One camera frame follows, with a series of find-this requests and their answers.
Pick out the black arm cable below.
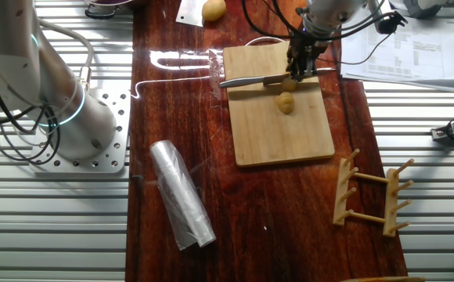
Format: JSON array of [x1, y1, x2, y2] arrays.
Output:
[[241, 0, 408, 67]]

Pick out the large yellow potato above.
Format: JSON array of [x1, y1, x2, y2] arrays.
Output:
[[201, 0, 227, 22]]

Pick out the grey cable with connector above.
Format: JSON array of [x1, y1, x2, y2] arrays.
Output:
[[38, 19, 95, 92]]

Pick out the small yellow potato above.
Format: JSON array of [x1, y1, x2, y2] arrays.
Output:
[[275, 91, 296, 116], [280, 78, 298, 93]]

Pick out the stainless steel pot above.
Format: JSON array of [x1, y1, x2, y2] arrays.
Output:
[[84, 0, 134, 20]]

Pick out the clear plastic bag roll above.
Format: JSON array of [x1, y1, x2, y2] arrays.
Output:
[[150, 139, 217, 251]]

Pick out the steel kitchen knife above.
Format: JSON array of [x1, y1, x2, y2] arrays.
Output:
[[218, 67, 337, 89]]

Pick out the wooden peg rack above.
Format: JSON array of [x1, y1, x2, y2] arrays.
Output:
[[331, 147, 415, 239]]

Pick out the printed paper sheets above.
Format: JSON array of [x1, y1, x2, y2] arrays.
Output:
[[340, 5, 454, 93]]

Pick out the steel cleaver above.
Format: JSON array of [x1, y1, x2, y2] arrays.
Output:
[[175, 0, 208, 27]]

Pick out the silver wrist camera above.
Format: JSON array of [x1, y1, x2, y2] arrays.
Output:
[[367, 0, 408, 35]]

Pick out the dark red wooden board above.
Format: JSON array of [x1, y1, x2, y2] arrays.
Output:
[[124, 0, 408, 282]]

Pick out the black base cable bundle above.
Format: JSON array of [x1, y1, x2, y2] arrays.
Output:
[[0, 42, 62, 166]]

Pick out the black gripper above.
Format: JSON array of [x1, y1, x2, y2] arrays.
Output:
[[287, 33, 330, 82]]

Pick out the bamboo cutting board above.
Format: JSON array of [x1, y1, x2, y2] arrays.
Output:
[[222, 36, 336, 168]]

